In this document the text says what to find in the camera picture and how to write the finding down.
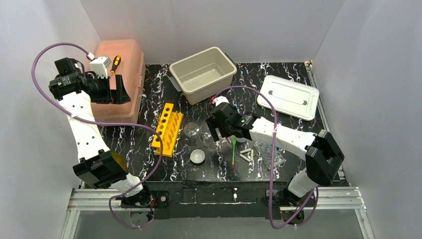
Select small glass beaker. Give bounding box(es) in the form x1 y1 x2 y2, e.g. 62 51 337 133
200 125 212 140

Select round glass flask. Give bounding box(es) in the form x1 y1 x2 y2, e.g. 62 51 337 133
183 122 200 140

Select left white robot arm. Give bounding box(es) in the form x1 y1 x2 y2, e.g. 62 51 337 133
49 57 143 198

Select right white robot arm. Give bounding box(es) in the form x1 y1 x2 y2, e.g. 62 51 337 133
207 100 345 198

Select pink plastic storage box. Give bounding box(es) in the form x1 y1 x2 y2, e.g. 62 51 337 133
92 39 146 123

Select yellow test tube rack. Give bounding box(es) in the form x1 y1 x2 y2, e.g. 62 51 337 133
151 103 184 157

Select aluminium frame rail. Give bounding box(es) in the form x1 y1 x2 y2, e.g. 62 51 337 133
69 63 366 227

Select right yellow black screwdriver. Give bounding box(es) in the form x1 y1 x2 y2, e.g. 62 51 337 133
109 55 121 79

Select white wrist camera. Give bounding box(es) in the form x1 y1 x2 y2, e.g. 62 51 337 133
211 96 229 107
90 56 111 78

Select purple cable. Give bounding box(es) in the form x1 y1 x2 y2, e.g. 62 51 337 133
212 86 320 230
31 43 164 230

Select white ceramic evaporating dish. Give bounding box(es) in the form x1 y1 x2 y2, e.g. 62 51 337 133
190 149 205 165

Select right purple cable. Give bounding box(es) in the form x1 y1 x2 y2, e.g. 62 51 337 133
212 86 320 230

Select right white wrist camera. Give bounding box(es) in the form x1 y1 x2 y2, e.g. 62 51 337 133
211 96 229 107

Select clear well plate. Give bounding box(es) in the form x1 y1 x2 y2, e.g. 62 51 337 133
254 141 286 170

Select white bin lid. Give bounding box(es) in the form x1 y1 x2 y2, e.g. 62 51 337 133
257 75 319 121

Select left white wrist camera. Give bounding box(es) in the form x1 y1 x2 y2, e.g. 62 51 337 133
90 56 111 78

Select beige plastic bin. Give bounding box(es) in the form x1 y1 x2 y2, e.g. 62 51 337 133
169 47 237 105

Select white clay triangle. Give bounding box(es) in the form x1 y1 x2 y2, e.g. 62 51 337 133
239 148 254 163

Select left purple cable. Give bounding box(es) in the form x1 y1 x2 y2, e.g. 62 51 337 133
31 43 164 230

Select red capped wash bottle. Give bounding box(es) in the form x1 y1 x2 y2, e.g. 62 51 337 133
236 137 248 143

